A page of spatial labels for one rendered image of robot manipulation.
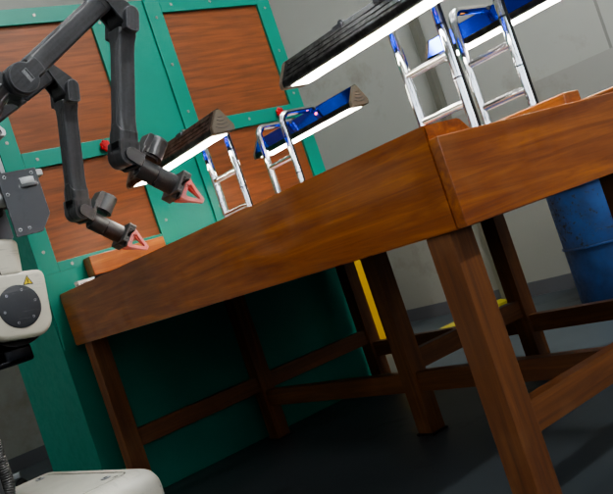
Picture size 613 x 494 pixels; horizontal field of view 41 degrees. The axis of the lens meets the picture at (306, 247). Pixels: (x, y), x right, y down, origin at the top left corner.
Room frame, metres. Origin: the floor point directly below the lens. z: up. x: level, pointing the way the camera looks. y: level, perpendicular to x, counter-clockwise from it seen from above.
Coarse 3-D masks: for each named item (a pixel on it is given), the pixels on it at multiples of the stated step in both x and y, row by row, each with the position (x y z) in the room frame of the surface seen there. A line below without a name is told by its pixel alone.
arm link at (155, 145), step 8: (144, 136) 2.20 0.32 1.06; (152, 136) 2.20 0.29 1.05; (160, 136) 2.21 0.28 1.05; (144, 144) 2.18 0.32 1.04; (152, 144) 2.20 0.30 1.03; (160, 144) 2.20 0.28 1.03; (128, 152) 2.12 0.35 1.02; (136, 152) 2.13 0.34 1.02; (152, 152) 2.19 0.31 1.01; (160, 152) 2.20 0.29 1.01; (136, 160) 2.13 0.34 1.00; (160, 160) 2.21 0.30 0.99; (128, 168) 2.17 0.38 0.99; (136, 168) 2.15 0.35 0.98
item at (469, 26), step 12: (504, 0) 2.21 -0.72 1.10; (516, 0) 2.17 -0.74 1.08; (528, 0) 2.13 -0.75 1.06; (540, 0) 2.10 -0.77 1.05; (492, 12) 2.24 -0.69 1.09; (516, 12) 2.16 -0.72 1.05; (468, 24) 2.32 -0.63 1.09; (480, 24) 2.27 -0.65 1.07; (492, 24) 2.23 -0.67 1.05; (468, 36) 2.30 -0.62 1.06; (480, 36) 2.27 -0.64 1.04; (432, 48) 2.43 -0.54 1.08; (456, 48) 2.34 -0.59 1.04
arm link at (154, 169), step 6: (150, 156) 2.19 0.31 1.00; (144, 162) 2.16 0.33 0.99; (150, 162) 2.18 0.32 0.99; (156, 162) 2.21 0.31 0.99; (138, 168) 2.16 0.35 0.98; (144, 168) 2.16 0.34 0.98; (150, 168) 2.17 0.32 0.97; (156, 168) 2.18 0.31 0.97; (138, 174) 2.17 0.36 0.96; (144, 174) 2.17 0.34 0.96; (150, 174) 2.17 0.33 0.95; (156, 174) 2.18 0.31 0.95; (144, 180) 2.18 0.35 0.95; (150, 180) 2.18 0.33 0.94
